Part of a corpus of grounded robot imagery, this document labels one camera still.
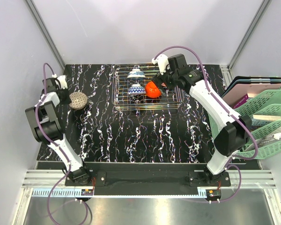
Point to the blue booklet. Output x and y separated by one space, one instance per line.
258 123

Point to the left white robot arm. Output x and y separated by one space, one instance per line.
47 128

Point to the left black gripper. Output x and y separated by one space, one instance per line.
68 100

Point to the wire dish rack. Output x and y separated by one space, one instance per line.
170 99

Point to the green file organizer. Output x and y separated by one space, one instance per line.
268 103

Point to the purple book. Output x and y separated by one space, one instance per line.
244 99

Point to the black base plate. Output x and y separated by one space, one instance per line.
194 175

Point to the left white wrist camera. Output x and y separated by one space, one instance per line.
61 81

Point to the blue white floral bowl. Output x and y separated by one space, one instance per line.
136 74

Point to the pink folder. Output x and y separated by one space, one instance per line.
239 90

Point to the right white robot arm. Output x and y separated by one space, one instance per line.
232 136

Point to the blue zigzag bowl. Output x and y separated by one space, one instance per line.
136 89

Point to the spiral notebook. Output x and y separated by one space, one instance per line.
267 135

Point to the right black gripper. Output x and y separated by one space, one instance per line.
160 79

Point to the plain orange bowl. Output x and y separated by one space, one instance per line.
152 90

